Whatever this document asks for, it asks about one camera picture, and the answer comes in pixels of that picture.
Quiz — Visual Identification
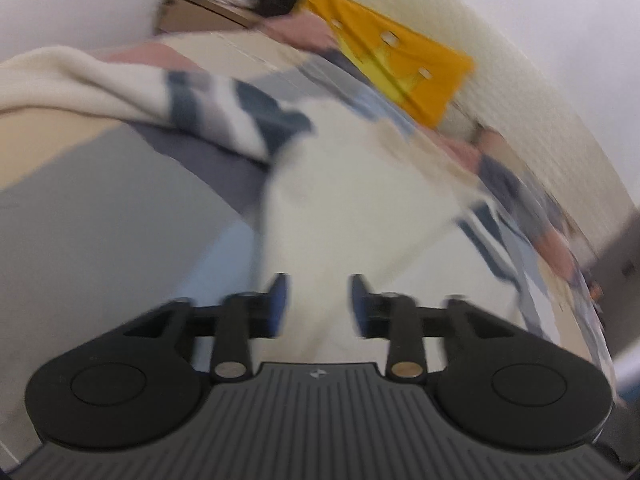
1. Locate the yellow crown print pillow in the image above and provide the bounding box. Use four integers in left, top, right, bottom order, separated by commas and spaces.
297, 0, 476, 128

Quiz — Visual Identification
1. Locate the cream quilted headboard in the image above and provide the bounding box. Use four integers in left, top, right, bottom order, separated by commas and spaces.
320, 0, 628, 256

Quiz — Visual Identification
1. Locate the cardboard box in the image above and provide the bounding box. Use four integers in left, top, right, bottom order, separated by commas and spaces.
155, 0, 266, 36

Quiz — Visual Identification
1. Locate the checkered patchwork duvet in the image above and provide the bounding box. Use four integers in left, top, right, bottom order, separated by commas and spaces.
0, 10, 616, 461

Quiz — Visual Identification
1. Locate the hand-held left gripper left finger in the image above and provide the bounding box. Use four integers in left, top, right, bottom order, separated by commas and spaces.
122, 273, 292, 382

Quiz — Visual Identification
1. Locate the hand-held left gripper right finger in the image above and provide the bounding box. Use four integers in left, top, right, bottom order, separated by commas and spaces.
349, 273, 521, 381

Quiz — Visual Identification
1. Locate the grey wardrobe with niche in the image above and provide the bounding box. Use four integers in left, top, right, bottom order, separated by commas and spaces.
585, 220, 640, 361

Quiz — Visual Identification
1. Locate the cream and navy sweater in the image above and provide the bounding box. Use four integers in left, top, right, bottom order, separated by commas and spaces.
0, 45, 551, 366

